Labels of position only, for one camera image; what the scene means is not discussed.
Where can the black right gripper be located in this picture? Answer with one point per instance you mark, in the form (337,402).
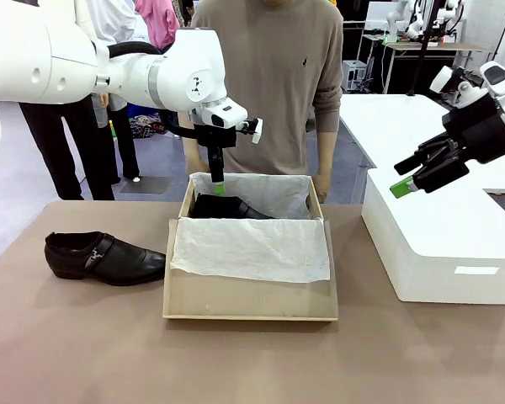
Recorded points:
(480,130)

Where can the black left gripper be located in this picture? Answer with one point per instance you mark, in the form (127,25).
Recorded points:
(214,134)

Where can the black leather buckle shoe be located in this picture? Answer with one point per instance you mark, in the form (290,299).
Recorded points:
(219,208)
(118,263)

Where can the white tissue paper sheet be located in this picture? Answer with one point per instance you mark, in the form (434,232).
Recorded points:
(252,248)

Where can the brown cardboard shoe box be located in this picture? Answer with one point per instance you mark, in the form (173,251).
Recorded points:
(244,299)

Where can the person right forearm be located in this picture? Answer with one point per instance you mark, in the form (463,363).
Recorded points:
(191,155)

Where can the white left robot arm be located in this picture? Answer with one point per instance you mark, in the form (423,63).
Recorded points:
(172,76)

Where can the person left forearm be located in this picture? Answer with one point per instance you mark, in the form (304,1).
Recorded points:
(328,151)

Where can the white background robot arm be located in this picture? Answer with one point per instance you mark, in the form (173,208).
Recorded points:
(397,21)

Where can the person left hand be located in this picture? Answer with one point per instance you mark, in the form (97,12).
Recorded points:
(326,185)

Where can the large white table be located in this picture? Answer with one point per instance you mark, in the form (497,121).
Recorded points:
(383,126)

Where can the colourful clothes pile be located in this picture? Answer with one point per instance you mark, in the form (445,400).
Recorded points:
(145,124)

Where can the person in beige sweater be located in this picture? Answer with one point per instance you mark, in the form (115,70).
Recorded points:
(278,84)

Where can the background work table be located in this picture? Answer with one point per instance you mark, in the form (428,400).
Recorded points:
(425,46)

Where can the white computer case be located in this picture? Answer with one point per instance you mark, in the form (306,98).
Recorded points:
(355,76)

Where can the black tripod pole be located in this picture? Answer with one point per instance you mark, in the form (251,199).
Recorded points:
(423,42)

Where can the mannequin in cream jacket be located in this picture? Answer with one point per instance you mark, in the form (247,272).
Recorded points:
(67,147)

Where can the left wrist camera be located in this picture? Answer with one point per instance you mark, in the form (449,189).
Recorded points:
(257,130)

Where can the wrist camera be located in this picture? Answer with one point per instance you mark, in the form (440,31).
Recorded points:
(442,80)
(257,130)

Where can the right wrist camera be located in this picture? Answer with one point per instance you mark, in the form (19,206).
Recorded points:
(442,80)

